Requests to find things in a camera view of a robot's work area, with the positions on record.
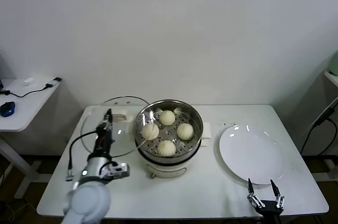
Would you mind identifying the cream electric cooking pot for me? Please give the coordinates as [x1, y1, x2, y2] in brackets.
[134, 118, 213, 180]

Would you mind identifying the black power cable with adapter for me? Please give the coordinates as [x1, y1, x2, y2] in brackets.
[300, 104, 338, 156]

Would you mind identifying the glass lid with cream handle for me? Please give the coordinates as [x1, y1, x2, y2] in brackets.
[80, 96, 157, 158]

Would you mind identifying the white side table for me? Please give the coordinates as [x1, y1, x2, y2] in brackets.
[0, 78, 64, 200]

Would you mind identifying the thin black desk cable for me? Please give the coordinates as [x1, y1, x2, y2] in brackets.
[0, 83, 52, 98]

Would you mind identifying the grey usb adapter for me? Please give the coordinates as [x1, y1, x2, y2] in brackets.
[45, 77, 63, 88]

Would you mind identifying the pale green container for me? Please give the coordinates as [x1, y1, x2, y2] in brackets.
[327, 51, 338, 77]

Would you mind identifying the stainless steel steamer basket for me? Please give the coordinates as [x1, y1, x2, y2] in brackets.
[133, 99, 204, 165]

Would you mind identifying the blue computer mouse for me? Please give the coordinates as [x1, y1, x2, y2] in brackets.
[0, 101, 17, 117]

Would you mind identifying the white shelf board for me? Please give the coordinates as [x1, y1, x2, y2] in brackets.
[324, 70, 338, 89]

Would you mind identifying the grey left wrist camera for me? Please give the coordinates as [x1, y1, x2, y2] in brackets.
[107, 162, 131, 180]

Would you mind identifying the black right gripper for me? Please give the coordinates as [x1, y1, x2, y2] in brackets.
[247, 178, 286, 224]

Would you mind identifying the white steamed baozi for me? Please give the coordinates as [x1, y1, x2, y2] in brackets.
[141, 124, 160, 141]
[176, 123, 195, 141]
[156, 140, 177, 157]
[159, 110, 176, 126]

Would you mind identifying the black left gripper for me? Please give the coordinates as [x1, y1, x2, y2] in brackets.
[93, 108, 116, 157]

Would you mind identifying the white round plate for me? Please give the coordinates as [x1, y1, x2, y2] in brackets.
[218, 125, 287, 185]

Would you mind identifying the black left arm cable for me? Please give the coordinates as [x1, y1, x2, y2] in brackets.
[65, 130, 100, 182]

